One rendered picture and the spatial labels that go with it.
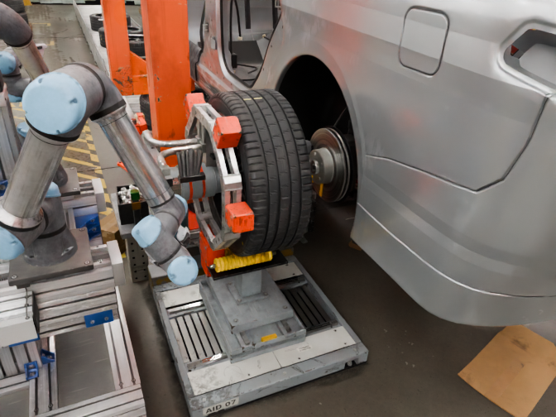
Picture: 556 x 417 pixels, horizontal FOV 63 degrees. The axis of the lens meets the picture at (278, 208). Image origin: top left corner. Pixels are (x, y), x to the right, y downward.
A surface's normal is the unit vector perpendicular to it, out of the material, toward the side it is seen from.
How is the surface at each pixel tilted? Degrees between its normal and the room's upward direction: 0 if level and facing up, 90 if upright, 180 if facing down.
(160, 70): 90
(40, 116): 83
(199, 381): 0
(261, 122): 32
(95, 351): 0
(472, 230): 91
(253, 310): 0
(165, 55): 90
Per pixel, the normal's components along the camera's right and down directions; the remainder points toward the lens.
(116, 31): 0.41, 0.47
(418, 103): -0.91, 0.16
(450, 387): 0.05, -0.87
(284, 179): 0.40, 0.14
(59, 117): -0.04, 0.39
